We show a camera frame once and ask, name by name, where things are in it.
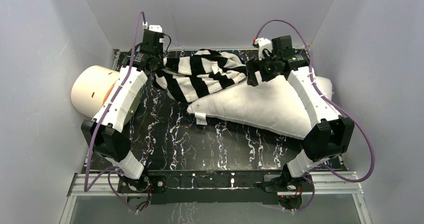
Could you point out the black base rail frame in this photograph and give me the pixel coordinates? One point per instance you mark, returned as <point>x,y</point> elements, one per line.
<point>265,187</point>

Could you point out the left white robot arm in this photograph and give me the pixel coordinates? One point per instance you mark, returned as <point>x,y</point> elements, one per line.
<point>104,132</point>

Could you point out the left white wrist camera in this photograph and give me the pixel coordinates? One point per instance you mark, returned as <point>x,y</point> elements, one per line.
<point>155,30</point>

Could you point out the white orange cylinder roll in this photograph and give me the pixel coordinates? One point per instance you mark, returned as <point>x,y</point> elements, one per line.
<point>92,88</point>

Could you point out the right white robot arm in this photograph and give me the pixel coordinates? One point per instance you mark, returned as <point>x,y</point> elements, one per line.
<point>330,131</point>

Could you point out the black white striped pillowcase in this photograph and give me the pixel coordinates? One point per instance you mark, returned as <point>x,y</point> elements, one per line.
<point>204,73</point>

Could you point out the white pillow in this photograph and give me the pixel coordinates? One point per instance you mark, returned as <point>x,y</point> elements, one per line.
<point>274,106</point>

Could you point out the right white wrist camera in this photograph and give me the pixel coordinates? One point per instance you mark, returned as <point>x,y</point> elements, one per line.
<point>265,49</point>

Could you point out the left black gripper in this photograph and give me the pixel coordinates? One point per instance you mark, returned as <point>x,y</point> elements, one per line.
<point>157,63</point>

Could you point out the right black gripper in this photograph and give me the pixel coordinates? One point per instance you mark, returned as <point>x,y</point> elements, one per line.
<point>257,65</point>

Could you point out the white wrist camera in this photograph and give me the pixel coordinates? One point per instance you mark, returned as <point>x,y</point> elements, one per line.
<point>155,30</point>
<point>265,49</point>

